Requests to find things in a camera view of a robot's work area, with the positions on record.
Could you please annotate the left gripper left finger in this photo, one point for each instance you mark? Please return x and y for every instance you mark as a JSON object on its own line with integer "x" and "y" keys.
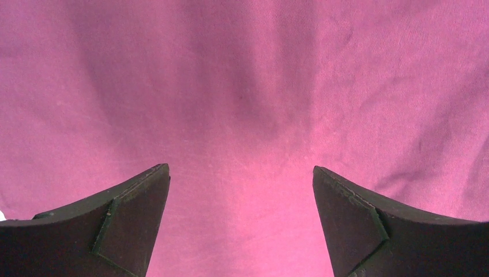
{"x": 110, "y": 233}

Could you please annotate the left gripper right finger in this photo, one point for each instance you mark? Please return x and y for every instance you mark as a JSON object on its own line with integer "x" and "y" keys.
{"x": 368, "y": 234}

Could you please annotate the purple cloth wrap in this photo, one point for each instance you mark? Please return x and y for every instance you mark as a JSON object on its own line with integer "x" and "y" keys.
{"x": 242, "y": 99}

